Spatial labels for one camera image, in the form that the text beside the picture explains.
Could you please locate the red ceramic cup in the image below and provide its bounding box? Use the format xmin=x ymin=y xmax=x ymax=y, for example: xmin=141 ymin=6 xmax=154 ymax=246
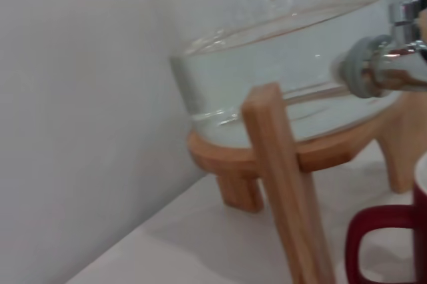
xmin=345 ymin=155 xmax=427 ymax=284

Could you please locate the chrome faucet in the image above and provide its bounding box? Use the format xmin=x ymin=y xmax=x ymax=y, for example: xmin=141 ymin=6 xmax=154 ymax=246
xmin=333 ymin=0 xmax=427 ymax=99

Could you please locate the glass water dispenser jar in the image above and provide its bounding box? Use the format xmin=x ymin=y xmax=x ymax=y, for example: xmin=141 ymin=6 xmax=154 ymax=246
xmin=168 ymin=0 xmax=406 ymax=150

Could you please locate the wooden dispenser stand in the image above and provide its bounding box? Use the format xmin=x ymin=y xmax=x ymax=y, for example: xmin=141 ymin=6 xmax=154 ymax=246
xmin=185 ymin=82 xmax=427 ymax=284

